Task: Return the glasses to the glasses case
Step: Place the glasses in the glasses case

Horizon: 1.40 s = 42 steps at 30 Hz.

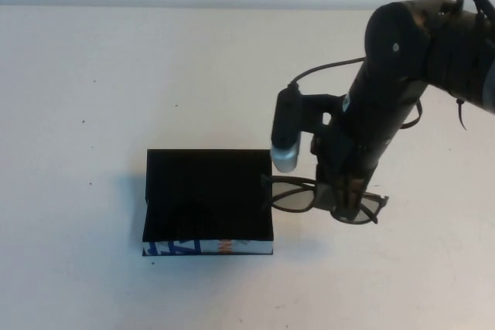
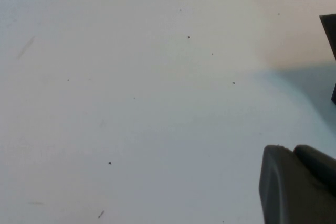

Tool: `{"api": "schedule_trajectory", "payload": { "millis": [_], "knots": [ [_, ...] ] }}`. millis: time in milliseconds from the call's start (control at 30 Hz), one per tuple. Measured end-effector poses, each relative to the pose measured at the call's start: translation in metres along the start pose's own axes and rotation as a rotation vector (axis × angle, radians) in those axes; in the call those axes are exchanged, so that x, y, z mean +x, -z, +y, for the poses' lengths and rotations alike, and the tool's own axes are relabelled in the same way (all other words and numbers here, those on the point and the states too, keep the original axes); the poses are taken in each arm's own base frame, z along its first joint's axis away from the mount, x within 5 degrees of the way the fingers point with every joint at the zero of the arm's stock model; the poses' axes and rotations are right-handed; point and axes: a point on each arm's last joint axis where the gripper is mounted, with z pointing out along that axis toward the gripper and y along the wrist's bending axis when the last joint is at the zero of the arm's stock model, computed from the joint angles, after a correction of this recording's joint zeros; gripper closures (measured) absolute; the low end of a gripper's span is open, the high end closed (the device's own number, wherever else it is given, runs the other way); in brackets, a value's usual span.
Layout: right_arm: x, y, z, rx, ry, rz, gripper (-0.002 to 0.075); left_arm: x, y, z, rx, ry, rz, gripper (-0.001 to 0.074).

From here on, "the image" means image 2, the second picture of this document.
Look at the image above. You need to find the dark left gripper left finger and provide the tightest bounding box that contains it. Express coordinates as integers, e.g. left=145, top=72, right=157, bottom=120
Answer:
left=258, top=144, right=336, bottom=224

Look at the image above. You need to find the black patterned glasses case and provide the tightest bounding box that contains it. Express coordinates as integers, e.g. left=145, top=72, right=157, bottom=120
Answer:
left=319, top=13, right=336, bottom=104

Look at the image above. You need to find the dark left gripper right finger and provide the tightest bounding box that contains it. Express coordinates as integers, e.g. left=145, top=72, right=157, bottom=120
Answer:
left=292, top=144, right=336, bottom=198

